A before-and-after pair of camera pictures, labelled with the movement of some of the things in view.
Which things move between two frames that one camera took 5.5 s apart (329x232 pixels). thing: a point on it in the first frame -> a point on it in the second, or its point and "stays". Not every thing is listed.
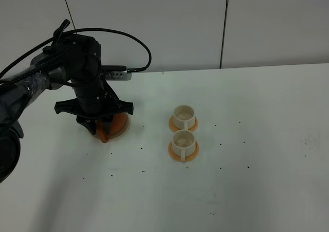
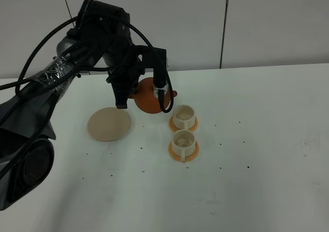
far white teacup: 184,117 stays
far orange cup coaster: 171,122 stays
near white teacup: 183,143 stays
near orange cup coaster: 178,158 stays
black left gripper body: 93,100 -> 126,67
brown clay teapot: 119,124 -> 145,99
